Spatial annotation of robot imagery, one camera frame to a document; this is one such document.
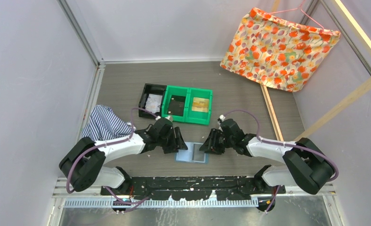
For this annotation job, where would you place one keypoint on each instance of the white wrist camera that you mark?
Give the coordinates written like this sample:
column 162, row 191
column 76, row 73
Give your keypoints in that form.
column 169, row 117
column 221, row 118

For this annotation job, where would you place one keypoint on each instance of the white cards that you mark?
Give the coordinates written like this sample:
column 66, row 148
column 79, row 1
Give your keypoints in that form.
column 153, row 103

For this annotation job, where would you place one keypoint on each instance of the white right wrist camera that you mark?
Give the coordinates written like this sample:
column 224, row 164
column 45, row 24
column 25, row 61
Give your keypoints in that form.
column 221, row 118

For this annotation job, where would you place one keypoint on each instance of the green bin with black card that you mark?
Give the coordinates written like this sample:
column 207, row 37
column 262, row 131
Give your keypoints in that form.
column 179, row 91

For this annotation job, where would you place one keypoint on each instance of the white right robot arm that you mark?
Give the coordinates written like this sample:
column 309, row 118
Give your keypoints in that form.
column 304, row 165

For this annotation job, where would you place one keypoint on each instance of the black plastic bin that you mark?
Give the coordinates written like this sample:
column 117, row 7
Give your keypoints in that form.
column 152, row 89

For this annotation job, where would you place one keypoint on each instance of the floral orange fabric bag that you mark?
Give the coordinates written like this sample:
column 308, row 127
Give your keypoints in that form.
column 277, row 53

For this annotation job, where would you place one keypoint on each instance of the green bin with gold card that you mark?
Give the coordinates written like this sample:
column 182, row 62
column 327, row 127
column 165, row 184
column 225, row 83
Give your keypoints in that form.
column 199, row 117

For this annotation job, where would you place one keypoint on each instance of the wooden frame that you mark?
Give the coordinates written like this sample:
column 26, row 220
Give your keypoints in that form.
column 347, row 86

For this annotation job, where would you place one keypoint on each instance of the gold credit card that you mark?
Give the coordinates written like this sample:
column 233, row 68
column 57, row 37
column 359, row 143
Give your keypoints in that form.
column 200, row 105

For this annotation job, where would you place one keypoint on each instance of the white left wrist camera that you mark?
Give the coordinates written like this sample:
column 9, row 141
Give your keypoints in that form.
column 169, row 117

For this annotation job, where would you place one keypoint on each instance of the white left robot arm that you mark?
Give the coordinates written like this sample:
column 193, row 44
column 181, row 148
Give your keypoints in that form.
column 84, row 165

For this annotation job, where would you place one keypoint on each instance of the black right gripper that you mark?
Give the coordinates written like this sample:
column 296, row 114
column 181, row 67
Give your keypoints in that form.
column 211, row 146

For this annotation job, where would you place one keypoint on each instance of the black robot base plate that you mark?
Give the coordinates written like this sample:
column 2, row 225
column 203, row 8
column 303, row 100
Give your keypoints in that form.
column 226, row 188

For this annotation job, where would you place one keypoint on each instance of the blue striped cloth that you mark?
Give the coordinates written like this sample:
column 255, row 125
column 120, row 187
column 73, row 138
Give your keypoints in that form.
column 104, row 124

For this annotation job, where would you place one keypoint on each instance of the blue card holder wallet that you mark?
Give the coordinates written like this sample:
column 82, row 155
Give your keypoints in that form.
column 186, row 155

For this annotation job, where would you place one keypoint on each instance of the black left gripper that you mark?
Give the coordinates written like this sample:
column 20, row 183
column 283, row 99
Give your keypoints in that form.
column 173, row 147

